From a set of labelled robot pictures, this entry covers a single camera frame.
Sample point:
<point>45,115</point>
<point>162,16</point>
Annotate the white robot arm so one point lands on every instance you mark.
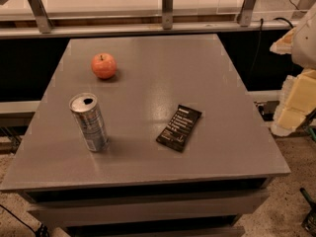
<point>304,42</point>

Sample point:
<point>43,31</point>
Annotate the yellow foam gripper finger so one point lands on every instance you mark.
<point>284,44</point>
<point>297,100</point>

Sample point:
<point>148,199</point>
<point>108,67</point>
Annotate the silver drink can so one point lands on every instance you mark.
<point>86,111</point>

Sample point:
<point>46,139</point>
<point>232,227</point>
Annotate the grey drawer cabinet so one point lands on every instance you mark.
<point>137,187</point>

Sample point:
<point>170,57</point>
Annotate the dark tool bottom right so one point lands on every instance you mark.
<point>309,223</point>

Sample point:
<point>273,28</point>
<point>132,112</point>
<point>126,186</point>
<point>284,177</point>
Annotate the left metal bracket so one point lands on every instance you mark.
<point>41,17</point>

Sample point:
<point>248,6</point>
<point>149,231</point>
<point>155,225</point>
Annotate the red apple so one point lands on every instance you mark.
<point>104,66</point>

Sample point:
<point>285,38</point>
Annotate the right metal bracket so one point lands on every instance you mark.
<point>245,16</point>

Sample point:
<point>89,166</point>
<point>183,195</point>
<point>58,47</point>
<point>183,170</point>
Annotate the black rxbar chocolate wrapper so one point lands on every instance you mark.
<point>178,130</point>

